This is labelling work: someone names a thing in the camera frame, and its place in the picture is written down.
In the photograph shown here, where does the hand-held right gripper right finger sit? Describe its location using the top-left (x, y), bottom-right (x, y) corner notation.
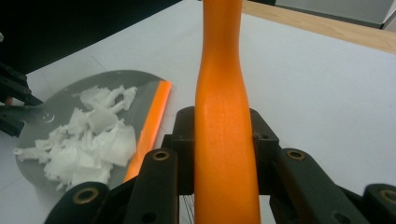
top-left (248, 107), bottom-right (371, 224)

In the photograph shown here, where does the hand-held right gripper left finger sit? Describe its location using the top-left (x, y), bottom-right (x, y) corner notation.
top-left (124, 105), bottom-right (196, 224)

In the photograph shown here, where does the grey dustpan with orange edge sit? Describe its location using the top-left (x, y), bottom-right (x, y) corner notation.
top-left (14, 69), bottom-right (173, 198)

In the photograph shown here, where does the orange-handled grey brush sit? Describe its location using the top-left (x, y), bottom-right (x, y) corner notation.
top-left (178, 0), bottom-right (262, 224)

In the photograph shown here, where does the pile of white paper scraps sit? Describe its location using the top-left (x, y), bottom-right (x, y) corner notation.
top-left (12, 85), bottom-right (138, 192)

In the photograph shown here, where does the wooden table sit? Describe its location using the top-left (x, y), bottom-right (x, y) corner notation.
top-left (242, 0), bottom-right (396, 56)

